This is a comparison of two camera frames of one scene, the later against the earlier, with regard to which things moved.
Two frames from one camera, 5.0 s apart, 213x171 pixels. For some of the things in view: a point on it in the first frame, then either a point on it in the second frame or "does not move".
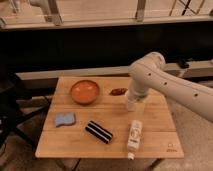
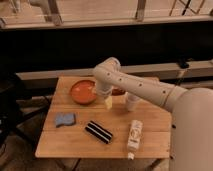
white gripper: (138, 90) → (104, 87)
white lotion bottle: (134, 138) does not move
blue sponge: (65, 119) does not move
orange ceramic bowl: (84, 92) does not move
